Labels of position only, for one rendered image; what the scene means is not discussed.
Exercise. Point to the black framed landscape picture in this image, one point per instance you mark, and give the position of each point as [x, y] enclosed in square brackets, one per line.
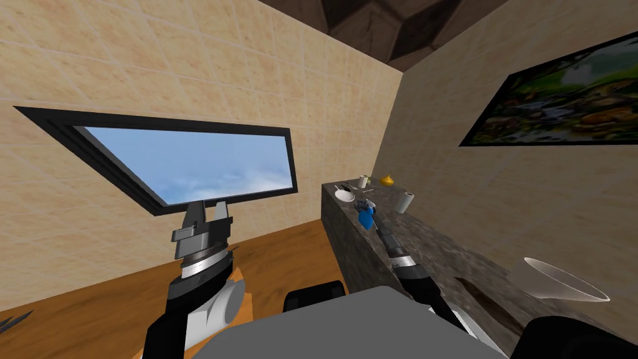
[563, 102]

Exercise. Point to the blue spray bottle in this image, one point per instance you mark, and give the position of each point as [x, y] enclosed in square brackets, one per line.
[366, 218]

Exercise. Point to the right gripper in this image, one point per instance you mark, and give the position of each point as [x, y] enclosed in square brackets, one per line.
[391, 242]

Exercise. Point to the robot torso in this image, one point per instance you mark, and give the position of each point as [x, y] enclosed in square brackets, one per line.
[349, 329]

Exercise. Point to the clear glass bowl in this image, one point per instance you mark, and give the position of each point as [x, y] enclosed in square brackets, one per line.
[553, 284]

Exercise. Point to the small beige cup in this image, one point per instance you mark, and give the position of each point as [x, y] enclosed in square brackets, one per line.
[363, 181]

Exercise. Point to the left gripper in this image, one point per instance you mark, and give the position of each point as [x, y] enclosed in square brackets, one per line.
[202, 239]

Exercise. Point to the white paper roll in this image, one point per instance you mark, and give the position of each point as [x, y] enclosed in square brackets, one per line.
[404, 203]

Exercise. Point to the black framed window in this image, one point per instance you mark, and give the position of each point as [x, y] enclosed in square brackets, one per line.
[199, 164]

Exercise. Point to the yellow onion-shaped thing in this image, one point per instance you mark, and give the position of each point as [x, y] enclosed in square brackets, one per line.
[387, 181]

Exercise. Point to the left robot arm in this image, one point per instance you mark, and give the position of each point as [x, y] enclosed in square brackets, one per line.
[199, 299]

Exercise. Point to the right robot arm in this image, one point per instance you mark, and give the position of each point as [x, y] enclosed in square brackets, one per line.
[423, 288]

